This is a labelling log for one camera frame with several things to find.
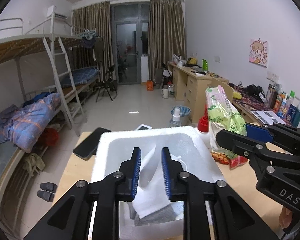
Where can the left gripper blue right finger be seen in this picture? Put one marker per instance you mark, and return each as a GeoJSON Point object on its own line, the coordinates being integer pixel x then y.
{"type": "Point", "coordinates": [182, 186]}

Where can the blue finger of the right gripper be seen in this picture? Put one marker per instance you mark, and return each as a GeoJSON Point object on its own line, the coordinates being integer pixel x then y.
{"type": "Point", "coordinates": [241, 145]}
{"type": "Point", "coordinates": [259, 133]}

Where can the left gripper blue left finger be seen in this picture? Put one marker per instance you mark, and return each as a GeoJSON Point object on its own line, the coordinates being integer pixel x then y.
{"type": "Point", "coordinates": [119, 186]}

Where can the white towel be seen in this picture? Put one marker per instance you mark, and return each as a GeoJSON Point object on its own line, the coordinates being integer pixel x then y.
{"type": "Point", "coordinates": [151, 194]}

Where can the grey sock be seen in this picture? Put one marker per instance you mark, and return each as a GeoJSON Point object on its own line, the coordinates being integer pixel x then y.
{"type": "Point", "coordinates": [164, 215]}

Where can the green tissue pack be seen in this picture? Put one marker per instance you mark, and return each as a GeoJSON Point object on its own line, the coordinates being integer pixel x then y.
{"type": "Point", "coordinates": [222, 114]}

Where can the right hand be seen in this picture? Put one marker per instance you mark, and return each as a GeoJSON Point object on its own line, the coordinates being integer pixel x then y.
{"type": "Point", "coordinates": [285, 217]}

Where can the white paper sheet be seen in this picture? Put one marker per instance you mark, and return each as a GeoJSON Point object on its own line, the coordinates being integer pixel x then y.
{"type": "Point", "coordinates": [267, 117]}

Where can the white foam box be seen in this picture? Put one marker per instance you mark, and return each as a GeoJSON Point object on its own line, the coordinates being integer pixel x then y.
{"type": "Point", "coordinates": [184, 145]}

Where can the black smartphone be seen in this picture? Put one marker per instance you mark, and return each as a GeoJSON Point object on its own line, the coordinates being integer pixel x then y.
{"type": "Point", "coordinates": [88, 146]}

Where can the clear spray bottle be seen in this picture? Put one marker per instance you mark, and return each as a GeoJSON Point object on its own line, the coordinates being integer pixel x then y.
{"type": "Point", "coordinates": [175, 120]}

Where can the blue trash bin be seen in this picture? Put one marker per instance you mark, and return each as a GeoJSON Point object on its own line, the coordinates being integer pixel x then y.
{"type": "Point", "coordinates": [184, 111]}

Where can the black slippers pair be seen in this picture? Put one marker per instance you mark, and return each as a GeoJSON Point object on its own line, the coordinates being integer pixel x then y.
{"type": "Point", "coordinates": [47, 191]}

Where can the wooden desk with drawers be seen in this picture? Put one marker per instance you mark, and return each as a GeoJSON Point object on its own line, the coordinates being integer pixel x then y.
{"type": "Point", "coordinates": [190, 88]}

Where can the anime girl poster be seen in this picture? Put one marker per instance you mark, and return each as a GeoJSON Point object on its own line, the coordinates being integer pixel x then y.
{"type": "Point", "coordinates": [259, 52]}

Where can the white kettle jug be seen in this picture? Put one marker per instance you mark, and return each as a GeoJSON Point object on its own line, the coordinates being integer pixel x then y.
{"type": "Point", "coordinates": [165, 92]}

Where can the black folding chair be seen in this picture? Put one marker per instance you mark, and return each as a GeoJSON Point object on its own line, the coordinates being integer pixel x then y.
{"type": "Point", "coordinates": [108, 85]}

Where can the orange bag on floor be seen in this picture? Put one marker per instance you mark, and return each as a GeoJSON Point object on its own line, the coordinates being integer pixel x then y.
{"type": "Point", "coordinates": [149, 85]}

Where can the blue patterned quilt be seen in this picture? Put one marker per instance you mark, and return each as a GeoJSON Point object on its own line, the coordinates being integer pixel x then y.
{"type": "Point", "coordinates": [23, 126]}

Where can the brown right curtain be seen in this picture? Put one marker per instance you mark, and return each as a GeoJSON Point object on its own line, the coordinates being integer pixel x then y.
{"type": "Point", "coordinates": [166, 33]}

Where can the brown curtain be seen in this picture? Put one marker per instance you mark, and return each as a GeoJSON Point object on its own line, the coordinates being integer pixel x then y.
{"type": "Point", "coordinates": [166, 33]}
{"type": "Point", "coordinates": [93, 25]}

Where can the metal bunk bed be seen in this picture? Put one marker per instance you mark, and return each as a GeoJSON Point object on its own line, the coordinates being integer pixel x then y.
{"type": "Point", "coordinates": [33, 64]}

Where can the glass balcony door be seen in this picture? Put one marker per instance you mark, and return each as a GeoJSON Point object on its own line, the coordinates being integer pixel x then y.
{"type": "Point", "coordinates": [129, 26]}

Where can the brown left curtain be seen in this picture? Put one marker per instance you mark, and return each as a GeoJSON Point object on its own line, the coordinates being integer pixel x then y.
{"type": "Point", "coordinates": [93, 25]}

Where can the wall air conditioner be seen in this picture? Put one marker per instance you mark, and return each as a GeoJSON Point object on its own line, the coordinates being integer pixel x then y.
{"type": "Point", "coordinates": [52, 10]}

